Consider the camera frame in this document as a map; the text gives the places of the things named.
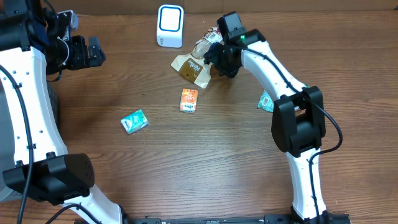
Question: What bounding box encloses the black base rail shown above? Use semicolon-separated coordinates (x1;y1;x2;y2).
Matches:
122;213;351;224

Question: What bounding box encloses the small teal tissue pack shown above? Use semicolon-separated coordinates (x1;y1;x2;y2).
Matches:
121;109;149;134

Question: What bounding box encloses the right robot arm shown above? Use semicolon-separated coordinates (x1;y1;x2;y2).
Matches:
204;11;331;223

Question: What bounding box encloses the brown snack pouch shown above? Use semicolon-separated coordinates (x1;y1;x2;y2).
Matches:
171;27;223;89

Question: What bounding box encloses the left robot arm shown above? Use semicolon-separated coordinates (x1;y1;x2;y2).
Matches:
1;0;128;223

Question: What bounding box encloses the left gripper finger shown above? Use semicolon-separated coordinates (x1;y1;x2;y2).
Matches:
88;37;100;49
88;46;106;67

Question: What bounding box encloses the small orange tissue pack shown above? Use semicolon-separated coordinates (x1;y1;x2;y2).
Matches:
180;88;198;113

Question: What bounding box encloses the white barcode scanner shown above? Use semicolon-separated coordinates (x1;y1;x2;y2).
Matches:
156;4;184;48

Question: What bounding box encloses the teal snack bar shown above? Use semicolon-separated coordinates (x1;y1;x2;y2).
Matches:
257;90;274;113

